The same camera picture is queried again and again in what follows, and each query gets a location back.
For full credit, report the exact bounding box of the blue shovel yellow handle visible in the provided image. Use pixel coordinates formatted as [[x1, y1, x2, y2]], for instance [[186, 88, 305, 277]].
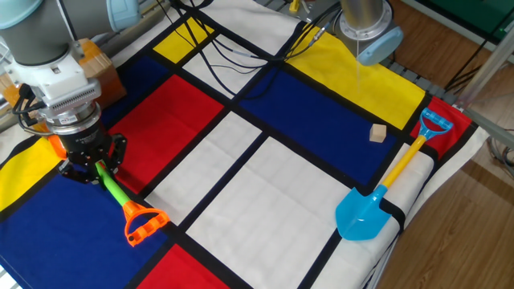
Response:
[[334, 107, 455, 242]]

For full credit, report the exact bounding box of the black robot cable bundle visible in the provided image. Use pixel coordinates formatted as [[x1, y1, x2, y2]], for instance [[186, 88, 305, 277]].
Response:
[[11, 0, 343, 133]]

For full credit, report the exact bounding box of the orange shovel green handle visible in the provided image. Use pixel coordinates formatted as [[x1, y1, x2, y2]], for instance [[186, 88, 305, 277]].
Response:
[[47, 134, 171, 248]]

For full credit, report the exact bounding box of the aluminium frame post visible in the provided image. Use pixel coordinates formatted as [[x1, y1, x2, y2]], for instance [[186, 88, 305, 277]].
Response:
[[455, 35, 514, 110]]

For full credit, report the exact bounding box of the white wrist bracket silver box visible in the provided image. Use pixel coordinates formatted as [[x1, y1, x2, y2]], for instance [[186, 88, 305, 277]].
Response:
[[2, 51, 103, 118]]

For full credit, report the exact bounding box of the colour-block tablecloth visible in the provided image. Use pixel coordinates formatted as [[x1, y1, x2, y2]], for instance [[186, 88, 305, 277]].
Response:
[[0, 0, 492, 289]]

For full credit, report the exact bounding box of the taped cardboard box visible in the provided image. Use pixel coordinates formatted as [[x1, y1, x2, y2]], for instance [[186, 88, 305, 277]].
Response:
[[0, 38, 128, 134]]

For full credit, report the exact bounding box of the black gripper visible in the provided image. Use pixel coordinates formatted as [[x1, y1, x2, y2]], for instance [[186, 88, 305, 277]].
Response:
[[57, 124, 129, 186]]

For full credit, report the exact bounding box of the small wooden cube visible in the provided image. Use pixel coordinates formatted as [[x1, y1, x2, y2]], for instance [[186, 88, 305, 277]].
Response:
[[369, 123, 388, 144]]

